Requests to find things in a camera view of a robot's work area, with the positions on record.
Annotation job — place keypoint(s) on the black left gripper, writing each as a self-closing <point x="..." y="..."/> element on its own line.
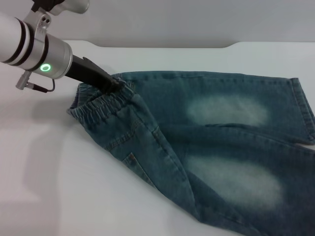
<point x="86" y="72"/>

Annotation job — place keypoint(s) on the blue denim shorts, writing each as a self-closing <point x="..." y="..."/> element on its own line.
<point x="209" y="152"/>

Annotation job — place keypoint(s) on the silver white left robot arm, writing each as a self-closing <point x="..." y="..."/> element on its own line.
<point x="32" y="46"/>

